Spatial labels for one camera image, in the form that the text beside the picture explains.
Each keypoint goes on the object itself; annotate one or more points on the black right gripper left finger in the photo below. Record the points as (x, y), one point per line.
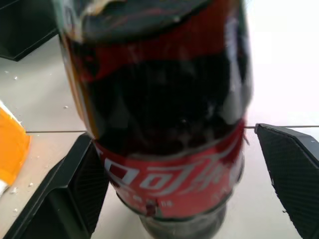
(72, 189)

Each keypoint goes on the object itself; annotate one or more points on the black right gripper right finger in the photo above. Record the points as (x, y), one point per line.
(291, 169)

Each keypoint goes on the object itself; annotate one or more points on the cola bottle with red label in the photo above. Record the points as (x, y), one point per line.
(159, 99)

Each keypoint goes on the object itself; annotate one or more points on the orange taped box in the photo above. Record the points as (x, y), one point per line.
(11, 147)

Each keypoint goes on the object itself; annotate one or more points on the black plastic crate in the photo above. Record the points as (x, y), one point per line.
(22, 27)

